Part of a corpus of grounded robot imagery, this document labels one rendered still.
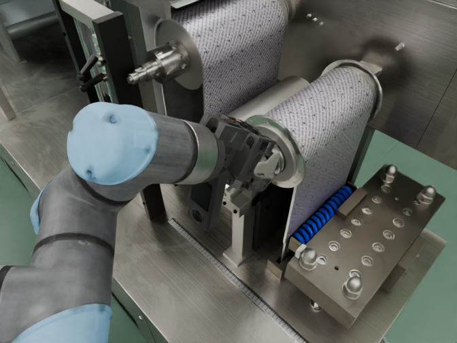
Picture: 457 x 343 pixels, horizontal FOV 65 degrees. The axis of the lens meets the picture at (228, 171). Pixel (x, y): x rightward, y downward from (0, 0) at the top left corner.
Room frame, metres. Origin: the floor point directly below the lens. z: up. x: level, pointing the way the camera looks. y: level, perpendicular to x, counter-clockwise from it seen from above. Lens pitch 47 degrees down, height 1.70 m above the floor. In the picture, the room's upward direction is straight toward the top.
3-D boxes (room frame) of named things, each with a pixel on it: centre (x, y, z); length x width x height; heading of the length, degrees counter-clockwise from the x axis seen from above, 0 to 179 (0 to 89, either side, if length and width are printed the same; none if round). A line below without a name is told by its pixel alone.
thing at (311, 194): (0.51, -0.20, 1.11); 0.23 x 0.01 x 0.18; 135
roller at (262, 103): (0.64, -0.08, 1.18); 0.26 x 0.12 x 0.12; 135
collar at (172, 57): (0.63, 0.12, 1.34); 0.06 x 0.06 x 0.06; 45
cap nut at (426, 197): (0.53, -0.46, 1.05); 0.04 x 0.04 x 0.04
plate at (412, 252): (0.40, -0.39, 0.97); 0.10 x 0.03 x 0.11; 135
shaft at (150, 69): (0.58, 0.16, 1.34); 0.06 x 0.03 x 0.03; 135
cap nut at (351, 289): (0.31, -0.24, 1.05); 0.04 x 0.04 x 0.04
